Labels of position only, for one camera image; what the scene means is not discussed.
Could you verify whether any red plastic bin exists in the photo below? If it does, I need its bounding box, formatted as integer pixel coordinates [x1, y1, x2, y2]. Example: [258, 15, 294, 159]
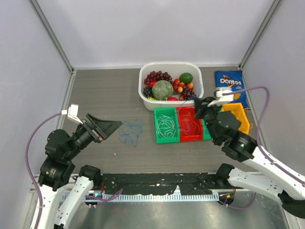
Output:
[176, 106, 203, 142]

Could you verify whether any orange cable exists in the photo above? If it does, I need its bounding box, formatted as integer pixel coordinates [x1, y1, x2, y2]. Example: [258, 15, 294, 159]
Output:
[179, 114, 201, 136]

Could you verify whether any white slotted cable duct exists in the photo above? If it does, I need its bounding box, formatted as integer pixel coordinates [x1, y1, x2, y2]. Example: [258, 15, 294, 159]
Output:
[59, 192, 220, 203]

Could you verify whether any white cable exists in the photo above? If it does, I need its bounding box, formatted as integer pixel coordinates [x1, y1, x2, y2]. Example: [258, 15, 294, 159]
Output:
[156, 114, 177, 138]
[156, 119, 177, 138]

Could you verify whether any blue Doritos chip bag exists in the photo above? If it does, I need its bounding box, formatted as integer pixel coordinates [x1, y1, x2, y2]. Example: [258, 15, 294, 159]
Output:
[214, 71, 249, 109]

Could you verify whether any white plastic fruit basket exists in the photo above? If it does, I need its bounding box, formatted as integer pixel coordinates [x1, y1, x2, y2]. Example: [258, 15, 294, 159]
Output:
[138, 62, 204, 111]

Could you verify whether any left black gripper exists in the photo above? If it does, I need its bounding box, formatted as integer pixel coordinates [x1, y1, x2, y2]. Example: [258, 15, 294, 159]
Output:
[65, 112, 122, 159]

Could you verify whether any right green plastic bin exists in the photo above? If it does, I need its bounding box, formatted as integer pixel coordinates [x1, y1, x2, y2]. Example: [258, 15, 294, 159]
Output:
[202, 119, 212, 140]

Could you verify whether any green lime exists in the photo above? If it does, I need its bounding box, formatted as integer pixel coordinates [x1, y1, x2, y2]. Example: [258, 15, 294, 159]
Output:
[179, 73, 193, 84]

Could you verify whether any yellow plastic bin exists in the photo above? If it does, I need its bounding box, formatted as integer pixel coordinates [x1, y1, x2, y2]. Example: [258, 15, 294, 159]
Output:
[222, 103, 250, 134]

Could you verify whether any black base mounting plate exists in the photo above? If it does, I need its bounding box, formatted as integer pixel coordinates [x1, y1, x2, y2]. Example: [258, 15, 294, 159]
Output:
[93, 172, 233, 196]

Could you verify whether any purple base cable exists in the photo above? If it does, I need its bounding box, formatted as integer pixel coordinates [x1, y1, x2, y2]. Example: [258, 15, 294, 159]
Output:
[84, 187, 124, 206]

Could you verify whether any green plastic bin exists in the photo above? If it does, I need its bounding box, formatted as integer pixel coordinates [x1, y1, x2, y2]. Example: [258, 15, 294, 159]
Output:
[153, 108, 180, 144]
[202, 119, 212, 140]

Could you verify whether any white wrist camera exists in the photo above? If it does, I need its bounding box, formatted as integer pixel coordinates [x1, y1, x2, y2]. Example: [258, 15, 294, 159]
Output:
[208, 87, 234, 107]
[61, 104, 83, 125]

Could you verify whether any left green plastic bin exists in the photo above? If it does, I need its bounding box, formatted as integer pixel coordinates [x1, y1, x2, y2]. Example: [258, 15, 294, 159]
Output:
[153, 108, 180, 144]

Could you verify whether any dark blue grape bunch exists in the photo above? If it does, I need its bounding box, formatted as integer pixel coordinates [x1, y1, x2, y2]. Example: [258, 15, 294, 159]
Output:
[142, 86, 153, 98]

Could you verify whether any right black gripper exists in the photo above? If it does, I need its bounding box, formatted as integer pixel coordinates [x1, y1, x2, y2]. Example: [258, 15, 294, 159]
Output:
[193, 96, 223, 143]

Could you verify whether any green speckled melon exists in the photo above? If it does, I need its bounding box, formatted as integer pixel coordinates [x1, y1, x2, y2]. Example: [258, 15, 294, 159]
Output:
[152, 80, 173, 100]

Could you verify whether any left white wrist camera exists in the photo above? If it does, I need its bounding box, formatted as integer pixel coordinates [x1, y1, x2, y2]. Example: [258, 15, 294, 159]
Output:
[61, 104, 83, 125]

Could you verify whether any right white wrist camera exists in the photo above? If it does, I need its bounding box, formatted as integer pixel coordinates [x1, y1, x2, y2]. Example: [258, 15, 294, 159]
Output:
[208, 87, 234, 107]

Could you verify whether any red apple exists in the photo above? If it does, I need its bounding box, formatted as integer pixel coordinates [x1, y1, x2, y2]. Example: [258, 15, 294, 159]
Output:
[168, 97, 178, 102]

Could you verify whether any dark red grape bunch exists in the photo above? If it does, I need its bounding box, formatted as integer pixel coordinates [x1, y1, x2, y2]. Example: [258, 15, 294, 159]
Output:
[179, 86, 195, 101]

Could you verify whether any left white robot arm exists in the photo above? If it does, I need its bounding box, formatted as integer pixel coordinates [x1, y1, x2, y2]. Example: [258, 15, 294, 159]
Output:
[30, 114, 122, 229]

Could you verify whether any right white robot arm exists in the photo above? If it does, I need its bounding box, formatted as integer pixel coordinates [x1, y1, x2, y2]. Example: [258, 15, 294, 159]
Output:
[194, 97, 305, 219]

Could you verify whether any red yellow cherry cluster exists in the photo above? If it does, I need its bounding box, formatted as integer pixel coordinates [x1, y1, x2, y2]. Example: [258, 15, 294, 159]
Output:
[173, 79, 193, 94]

